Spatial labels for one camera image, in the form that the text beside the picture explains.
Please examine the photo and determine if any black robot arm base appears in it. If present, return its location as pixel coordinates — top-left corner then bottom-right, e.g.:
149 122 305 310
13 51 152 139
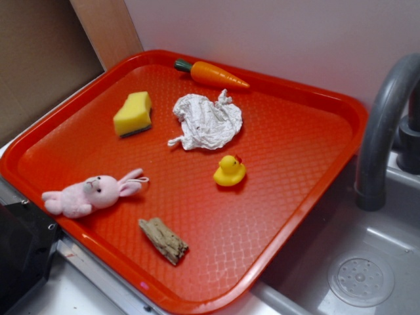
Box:
1 200 61 314

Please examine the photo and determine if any yellow rubber duck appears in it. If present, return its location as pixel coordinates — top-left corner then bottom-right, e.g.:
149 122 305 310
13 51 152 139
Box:
213 155 246 187

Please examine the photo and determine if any red plastic tray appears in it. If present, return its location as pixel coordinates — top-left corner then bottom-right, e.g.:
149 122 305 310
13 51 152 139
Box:
1 51 368 314

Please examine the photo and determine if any crumpled white paper towel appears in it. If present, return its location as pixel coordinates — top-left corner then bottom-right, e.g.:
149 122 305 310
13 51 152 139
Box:
167 89 243 150

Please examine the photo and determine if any yellow sponge with grey pad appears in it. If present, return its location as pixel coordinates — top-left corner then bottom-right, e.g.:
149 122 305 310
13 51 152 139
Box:
113 91 152 137

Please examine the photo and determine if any orange plastic carrot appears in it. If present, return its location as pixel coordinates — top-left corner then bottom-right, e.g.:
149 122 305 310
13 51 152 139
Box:
174 58 250 89

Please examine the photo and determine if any piece of brown wood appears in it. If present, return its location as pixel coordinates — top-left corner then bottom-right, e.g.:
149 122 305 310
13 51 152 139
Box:
138 217 189 266

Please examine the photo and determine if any pink plush bunny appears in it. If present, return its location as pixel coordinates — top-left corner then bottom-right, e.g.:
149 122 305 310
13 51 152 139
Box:
41 169 150 219

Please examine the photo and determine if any light wooden board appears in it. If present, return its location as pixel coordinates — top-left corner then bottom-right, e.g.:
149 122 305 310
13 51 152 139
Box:
70 0 144 70

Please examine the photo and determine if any grey toy sink basin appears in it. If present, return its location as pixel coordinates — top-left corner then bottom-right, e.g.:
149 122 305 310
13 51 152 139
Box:
252 162 419 314

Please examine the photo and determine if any brown cardboard panel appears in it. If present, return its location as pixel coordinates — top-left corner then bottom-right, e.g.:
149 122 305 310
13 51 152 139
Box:
1 1 104 145

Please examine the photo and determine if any grey toy faucet spout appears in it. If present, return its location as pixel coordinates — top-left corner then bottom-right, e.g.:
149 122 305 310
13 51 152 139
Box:
355 52 419 211

